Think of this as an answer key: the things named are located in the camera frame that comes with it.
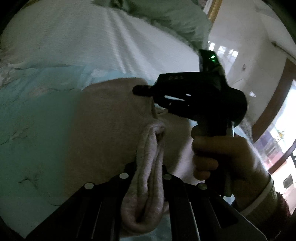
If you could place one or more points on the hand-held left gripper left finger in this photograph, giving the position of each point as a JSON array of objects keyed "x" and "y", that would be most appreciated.
[{"x": 120, "y": 183}]

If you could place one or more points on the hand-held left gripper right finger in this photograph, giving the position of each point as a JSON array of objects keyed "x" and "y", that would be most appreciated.
[{"x": 171, "y": 186}]

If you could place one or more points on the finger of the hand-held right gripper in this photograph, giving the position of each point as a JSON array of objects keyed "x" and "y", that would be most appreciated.
[{"x": 142, "y": 90}]

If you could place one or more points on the grey pink knit sweater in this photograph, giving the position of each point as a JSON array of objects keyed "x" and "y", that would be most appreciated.
[{"x": 111, "y": 129}]

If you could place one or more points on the person's right forearm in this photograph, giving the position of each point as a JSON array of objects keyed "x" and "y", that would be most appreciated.
[{"x": 266, "y": 204}]

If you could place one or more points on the person's right hand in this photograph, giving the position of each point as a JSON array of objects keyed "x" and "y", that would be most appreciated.
[{"x": 235, "y": 157}]

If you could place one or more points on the green quilted pillow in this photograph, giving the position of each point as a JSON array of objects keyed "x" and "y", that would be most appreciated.
[{"x": 175, "y": 20}]

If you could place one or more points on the white striped blanket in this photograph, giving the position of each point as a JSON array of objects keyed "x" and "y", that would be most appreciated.
[{"x": 81, "y": 37}]

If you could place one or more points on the light blue floral quilt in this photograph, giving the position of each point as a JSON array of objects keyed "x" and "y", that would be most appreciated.
[{"x": 37, "y": 129}]

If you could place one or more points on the brown wooden door frame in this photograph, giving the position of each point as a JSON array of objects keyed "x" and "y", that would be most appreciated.
[{"x": 275, "y": 97}]

